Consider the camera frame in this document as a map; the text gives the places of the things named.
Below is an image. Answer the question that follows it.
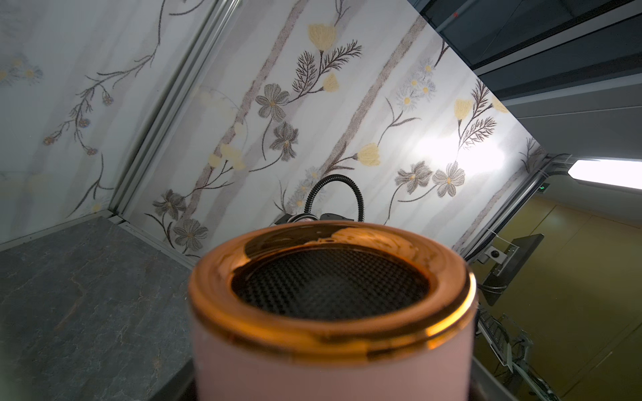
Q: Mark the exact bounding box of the pink hair dryer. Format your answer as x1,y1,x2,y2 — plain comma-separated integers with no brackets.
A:
189,222,477,400

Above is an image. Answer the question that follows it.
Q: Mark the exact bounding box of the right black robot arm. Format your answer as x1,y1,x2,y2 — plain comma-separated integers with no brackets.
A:
273,174,365,226

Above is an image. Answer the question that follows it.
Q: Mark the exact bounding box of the black monitor on stand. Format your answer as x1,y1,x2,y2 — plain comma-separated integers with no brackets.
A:
478,234,544,306

